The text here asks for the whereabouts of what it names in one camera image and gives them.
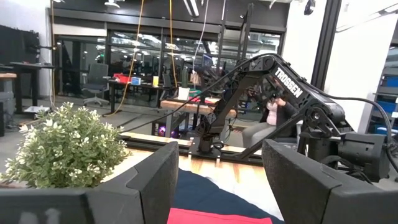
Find white cup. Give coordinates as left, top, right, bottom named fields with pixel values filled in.
left=177, top=86, right=190, bottom=101

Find black computer tower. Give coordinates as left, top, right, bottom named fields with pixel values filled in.
left=157, top=124, right=181, bottom=139

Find grey office chair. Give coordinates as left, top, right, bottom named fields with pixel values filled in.
left=82, top=63, right=109, bottom=107

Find shelf with blue bins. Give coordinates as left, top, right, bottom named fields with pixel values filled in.
left=368, top=46, right=398, bottom=134

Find red box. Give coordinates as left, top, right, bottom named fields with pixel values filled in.
left=113, top=73, right=132, bottom=84

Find green plant in black pot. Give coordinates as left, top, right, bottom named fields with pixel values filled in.
left=0, top=101, right=133, bottom=189

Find yellow hanging cable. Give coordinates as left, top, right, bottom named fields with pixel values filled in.
left=104, top=0, right=146, bottom=118
left=169, top=0, right=178, bottom=89

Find light grey cloth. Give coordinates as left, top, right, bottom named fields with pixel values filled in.
left=206, top=172, right=284, bottom=220

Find black wall screen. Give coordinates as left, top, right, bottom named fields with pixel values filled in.
left=0, top=24, right=40, bottom=66

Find dark office table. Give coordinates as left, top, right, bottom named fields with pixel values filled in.
left=107, top=79, right=175, bottom=116

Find person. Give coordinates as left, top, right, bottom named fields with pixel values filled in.
left=241, top=96, right=299, bottom=149

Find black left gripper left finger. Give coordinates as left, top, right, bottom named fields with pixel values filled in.
left=0, top=141, right=180, bottom=224

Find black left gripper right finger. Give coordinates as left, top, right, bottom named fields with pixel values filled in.
left=262, top=138, right=398, bottom=224

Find navy blue cloth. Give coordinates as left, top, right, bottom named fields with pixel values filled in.
left=169, top=168, right=285, bottom=224

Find red cloth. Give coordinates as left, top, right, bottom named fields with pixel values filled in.
left=167, top=207, right=274, bottom=224

